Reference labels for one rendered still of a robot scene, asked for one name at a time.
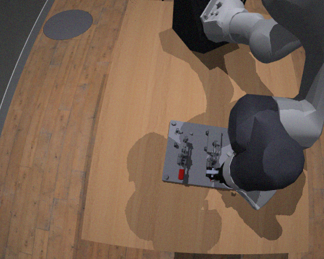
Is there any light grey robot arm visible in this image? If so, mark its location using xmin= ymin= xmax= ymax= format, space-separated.
xmin=200 ymin=0 xmax=324 ymax=210

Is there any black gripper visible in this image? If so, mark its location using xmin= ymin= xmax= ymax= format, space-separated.
xmin=206 ymin=163 xmax=231 ymax=188

